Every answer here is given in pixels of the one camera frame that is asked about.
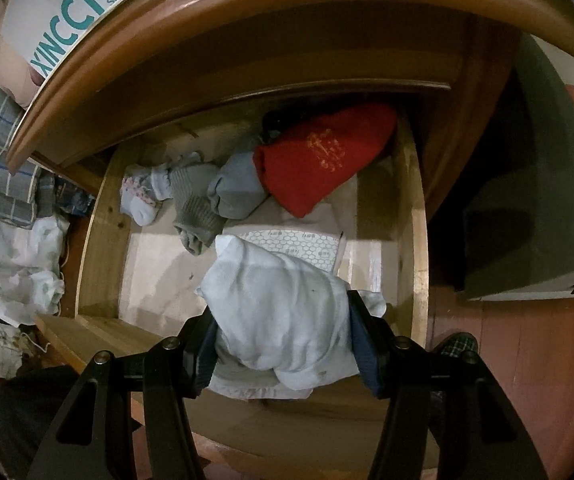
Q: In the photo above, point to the red knit cloth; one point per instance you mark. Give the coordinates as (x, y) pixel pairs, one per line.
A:
(317, 160)

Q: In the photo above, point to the person's dark trouser leg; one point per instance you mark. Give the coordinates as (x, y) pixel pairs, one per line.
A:
(22, 410)

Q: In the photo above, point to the white shoe box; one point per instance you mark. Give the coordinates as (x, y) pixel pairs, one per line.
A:
(57, 15)

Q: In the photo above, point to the light blue sock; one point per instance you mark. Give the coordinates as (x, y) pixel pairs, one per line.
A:
(161, 180)

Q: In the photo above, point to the dark green box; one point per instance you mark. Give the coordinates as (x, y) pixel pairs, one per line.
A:
(527, 185)

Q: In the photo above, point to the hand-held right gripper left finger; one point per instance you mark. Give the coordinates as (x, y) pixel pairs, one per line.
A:
(207, 355)

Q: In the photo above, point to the grey ribbed sock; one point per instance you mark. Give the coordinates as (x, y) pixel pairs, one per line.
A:
(194, 200)

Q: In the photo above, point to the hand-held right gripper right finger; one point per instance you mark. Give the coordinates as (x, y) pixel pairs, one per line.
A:
(367, 355)

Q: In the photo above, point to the wooden nightstand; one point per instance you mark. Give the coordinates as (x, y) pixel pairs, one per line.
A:
(267, 25)

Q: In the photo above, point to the white honeycomb print package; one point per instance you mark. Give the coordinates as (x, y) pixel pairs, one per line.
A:
(292, 245)

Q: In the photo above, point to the white sock bundle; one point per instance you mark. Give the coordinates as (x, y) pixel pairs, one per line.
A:
(277, 300)

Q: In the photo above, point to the white drawer liner paper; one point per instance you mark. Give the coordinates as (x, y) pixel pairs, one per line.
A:
(157, 270)

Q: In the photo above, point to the white floral cloth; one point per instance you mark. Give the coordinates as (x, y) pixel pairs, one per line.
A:
(12, 255)

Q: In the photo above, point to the blue-grey sock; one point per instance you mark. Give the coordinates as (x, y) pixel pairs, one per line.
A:
(237, 185)

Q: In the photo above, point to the blue plastic packet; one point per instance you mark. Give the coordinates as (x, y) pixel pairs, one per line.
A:
(74, 200)

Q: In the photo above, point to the dark plaid slipper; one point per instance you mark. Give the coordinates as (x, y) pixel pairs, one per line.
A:
(459, 345)

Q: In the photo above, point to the wooden drawer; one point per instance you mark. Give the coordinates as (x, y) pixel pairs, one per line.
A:
(407, 240)

